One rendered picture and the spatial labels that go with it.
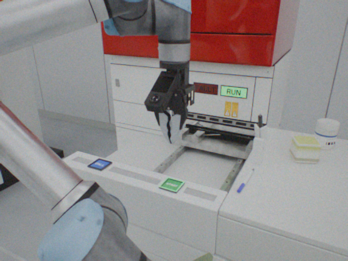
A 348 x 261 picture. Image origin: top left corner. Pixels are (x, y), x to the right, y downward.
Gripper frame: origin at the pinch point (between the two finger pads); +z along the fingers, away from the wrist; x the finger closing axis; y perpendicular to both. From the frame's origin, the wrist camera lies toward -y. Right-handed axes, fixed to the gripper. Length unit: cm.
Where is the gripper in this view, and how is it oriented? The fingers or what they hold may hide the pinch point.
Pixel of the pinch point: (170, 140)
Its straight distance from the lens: 73.6
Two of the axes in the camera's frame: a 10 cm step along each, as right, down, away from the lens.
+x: -8.9, -1.7, 4.2
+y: 4.5, -3.4, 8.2
